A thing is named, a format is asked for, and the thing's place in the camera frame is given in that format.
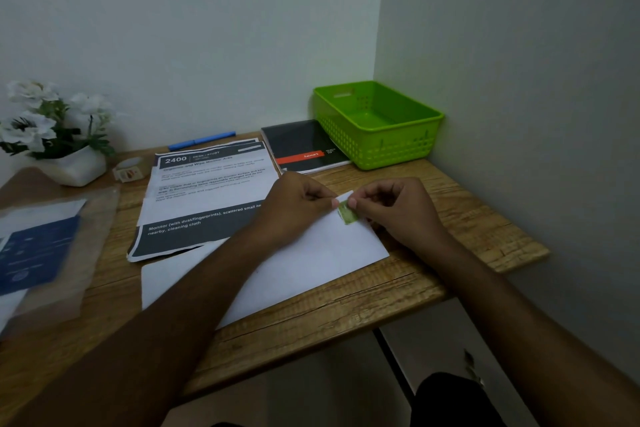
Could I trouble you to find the person's left hand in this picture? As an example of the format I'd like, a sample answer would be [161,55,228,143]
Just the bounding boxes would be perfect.
[249,171,341,254]

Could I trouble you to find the person's right hand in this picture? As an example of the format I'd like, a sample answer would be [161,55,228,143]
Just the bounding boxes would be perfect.
[347,177,451,256]

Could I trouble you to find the white envelope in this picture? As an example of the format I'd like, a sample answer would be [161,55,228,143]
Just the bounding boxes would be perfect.
[141,190,390,330]

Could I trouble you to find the green stamp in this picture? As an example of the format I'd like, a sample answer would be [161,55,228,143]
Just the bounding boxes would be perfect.
[337,199,359,226]

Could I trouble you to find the stack of printed documents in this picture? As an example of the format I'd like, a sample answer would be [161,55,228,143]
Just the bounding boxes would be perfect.
[126,137,281,264]

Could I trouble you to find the green plastic basket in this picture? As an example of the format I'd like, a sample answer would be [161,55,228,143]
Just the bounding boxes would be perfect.
[313,80,445,171]

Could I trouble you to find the person's right forearm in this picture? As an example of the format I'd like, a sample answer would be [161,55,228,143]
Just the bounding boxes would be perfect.
[425,239,640,427]

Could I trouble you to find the person's left forearm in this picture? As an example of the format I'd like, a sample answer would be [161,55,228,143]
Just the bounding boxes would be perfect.
[9,226,281,427]

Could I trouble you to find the person's right leg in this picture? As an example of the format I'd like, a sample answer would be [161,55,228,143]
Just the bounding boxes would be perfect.
[409,372,506,427]

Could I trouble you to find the black notebook with red label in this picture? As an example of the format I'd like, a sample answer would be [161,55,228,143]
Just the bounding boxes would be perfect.
[260,119,351,175]

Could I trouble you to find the blue pen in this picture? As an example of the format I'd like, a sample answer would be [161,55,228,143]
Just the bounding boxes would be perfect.
[167,131,237,152]

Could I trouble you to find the black table leg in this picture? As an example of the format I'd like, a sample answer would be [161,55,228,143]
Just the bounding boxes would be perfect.
[373,329,416,402]

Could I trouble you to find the clear plastic sheet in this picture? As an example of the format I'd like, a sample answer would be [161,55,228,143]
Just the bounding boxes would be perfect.
[0,185,121,338]

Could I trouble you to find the white potted artificial flowers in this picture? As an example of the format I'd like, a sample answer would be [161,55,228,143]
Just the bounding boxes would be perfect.
[0,80,117,188]

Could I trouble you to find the plain white paper sheet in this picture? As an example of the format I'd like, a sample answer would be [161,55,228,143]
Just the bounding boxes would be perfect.
[0,199,87,238]

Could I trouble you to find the blue and white leaflet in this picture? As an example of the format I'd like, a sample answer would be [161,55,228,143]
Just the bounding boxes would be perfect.
[0,215,81,298]

